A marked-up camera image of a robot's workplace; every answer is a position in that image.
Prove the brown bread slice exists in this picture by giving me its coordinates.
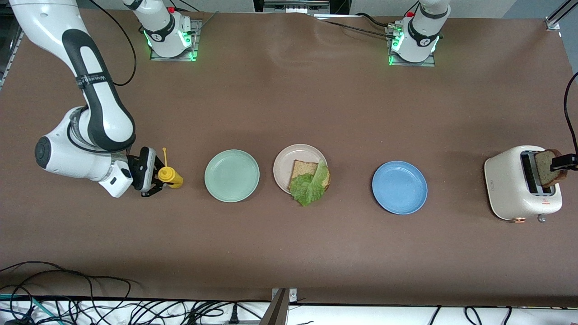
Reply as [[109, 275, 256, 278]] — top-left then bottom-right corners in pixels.
[[288, 159, 331, 193], [534, 149, 569, 189]]

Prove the yellow mustard squeeze bottle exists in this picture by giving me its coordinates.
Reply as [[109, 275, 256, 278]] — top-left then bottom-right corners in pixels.
[[157, 147, 185, 190]]

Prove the green lettuce leaf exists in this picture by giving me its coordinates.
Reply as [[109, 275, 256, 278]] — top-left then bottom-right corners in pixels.
[[289, 158, 330, 208]]

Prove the mint green plate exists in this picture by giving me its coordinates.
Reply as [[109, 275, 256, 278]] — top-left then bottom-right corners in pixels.
[[204, 149, 261, 203]]

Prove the beige plate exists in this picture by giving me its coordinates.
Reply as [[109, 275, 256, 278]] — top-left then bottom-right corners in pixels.
[[273, 144, 329, 196]]

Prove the blue plate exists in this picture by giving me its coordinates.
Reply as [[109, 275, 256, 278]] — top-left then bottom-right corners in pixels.
[[372, 161, 429, 216]]

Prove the cream white toaster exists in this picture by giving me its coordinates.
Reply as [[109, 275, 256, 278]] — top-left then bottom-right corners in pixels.
[[484, 145, 564, 224]]

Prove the aluminium profile bar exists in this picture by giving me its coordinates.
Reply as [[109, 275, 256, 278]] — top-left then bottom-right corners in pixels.
[[256, 289, 289, 325]]

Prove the black equipment box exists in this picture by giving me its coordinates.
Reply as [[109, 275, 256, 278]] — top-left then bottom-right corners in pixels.
[[253, 0, 351, 15]]

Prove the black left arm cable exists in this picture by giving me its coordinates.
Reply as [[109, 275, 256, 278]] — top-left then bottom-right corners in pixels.
[[563, 71, 578, 157]]

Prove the black looping cable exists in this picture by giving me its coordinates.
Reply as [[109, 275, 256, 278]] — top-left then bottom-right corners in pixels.
[[0, 260, 136, 325]]

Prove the aluminium frame profile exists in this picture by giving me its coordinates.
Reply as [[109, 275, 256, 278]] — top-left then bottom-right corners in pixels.
[[544, 0, 578, 31]]

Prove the grey table side rail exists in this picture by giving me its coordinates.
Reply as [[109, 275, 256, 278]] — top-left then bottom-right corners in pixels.
[[0, 27, 24, 89]]

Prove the teal cable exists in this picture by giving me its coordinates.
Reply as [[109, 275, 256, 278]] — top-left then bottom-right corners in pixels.
[[0, 293, 61, 325]]

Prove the metal corner bracket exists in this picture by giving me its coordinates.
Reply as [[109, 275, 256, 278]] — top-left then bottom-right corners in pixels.
[[271, 288, 298, 304]]

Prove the silver metal rail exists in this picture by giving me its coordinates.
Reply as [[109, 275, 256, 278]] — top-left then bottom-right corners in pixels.
[[263, 0, 331, 14]]

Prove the thin black cable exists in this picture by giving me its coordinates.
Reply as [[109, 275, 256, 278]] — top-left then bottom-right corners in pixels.
[[354, 12, 391, 28]]

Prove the black corrugated cable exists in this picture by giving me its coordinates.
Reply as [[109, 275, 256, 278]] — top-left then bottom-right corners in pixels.
[[315, 18, 397, 37]]

